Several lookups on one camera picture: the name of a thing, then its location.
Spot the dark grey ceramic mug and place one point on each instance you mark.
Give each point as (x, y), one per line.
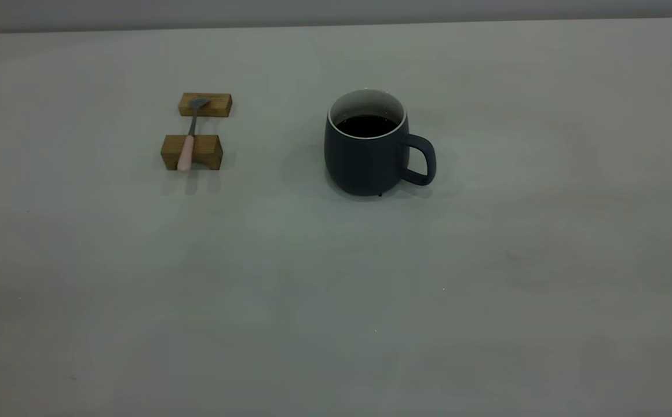
(368, 162)

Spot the dark coffee liquid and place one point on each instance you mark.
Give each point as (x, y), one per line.
(366, 125)

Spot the arched wooden block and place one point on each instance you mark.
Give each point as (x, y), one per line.
(207, 150)

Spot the flat rectangular wooden block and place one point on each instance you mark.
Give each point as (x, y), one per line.
(217, 105)

